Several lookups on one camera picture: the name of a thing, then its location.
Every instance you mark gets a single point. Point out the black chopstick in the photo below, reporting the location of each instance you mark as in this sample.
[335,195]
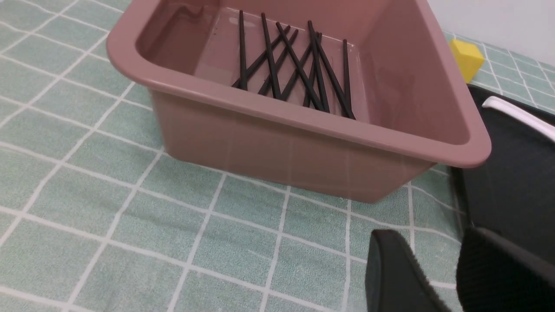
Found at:
[243,80]
[316,68]
[311,96]
[251,70]
[346,83]
[274,81]
[285,67]

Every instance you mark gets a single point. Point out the green checkered tablecloth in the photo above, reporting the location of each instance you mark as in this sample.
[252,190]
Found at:
[95,217]

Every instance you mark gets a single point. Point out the white spoon top left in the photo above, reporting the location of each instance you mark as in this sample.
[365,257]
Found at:
[519,114]

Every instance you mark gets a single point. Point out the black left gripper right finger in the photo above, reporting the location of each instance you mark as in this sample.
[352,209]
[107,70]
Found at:
[495,275]

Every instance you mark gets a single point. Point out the pink plastic bin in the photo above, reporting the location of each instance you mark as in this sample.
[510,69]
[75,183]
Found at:
[351,98]

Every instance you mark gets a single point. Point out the black chopstick in bin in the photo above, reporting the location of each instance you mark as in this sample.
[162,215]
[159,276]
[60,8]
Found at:
[316,68]
[243,80]
[285,67]
[311,96]
[251,70]
[274,81]

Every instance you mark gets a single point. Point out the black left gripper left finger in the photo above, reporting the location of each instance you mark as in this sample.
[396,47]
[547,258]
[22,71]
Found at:
[394,281]

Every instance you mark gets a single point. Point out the yellow cube block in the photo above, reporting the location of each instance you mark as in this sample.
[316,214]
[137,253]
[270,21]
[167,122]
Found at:
[468,57]

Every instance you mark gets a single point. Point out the black plastic tray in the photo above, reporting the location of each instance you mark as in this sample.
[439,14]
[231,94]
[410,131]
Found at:
[513,192]

